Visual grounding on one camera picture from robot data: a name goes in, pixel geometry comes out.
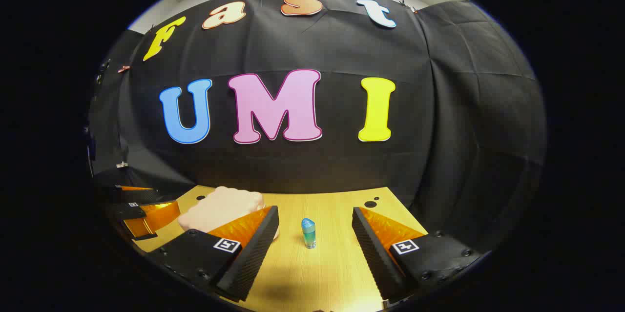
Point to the black backdrop cloth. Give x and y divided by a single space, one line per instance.
342 48

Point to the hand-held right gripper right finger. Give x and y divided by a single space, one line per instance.
373 258

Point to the pink suitcase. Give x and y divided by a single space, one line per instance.
219 207

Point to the copper metal clip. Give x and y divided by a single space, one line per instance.
123 69

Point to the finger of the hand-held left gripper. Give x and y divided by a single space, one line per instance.
132 196
131 211

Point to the silver metal clip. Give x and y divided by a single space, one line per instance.
121 164

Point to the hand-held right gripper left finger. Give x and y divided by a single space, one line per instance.
254 253

